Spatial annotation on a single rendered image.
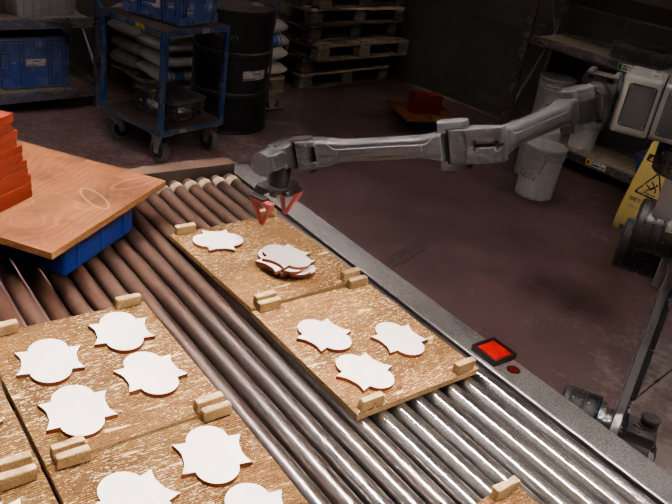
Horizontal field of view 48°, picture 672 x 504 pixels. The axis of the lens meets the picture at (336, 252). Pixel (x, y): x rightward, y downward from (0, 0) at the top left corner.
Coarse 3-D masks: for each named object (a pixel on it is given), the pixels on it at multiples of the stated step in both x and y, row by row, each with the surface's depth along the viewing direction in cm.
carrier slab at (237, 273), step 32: (224, 224) 213; (256, 224) 216; (288, 224) 219; (192, 256) 195; (224, 256) 197; (256, 256) 199; (320, 256) 204; (224, 288) 185; (256, 288) 185; (288, 288) 187; (320, 288) 189
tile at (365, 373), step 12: (336, 360) 162; (348, 360) 162; (360, 360) 163; (372, 360) 163; (348, 372) 158; (360, 372) 159; (372, 372) 160; (384, 372) 160; (360, 384) 155; (372, 384) 156; (384, 384) 156
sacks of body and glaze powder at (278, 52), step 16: (128, 32) 591; (144, 32) 588; (128, 48) 602; (144, 48) 592; (176, 48) 573; (192, 48) 583; (112, 64) 627; (128, 64) 608; (144, 64) 594; (176, 64) 580; (272, 64) 648; (144, 80) 595; (176, 80) 587; (272, 80) 653
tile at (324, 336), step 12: (300, 324) 172; (312, 324) 173; (324, 324) 173; (300, 336) 168; (312, 336) 168; (324, 336) 169; (336, 336) 170; (348, 336) 170; (324, 348) 165; (336, 348) 165; (348, 348) 167
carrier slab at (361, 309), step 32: (256, 320) 174; (288, 320) 174; (320, 320) 176; (352, 320) 178; (384, 320) 180; (288, 352) 165; (352, 352) 167; (384, 352) 168; (448, 352) 172; (320, 384) 157; (416, 384) 160; (448, 384) 164; (352, 416) 150
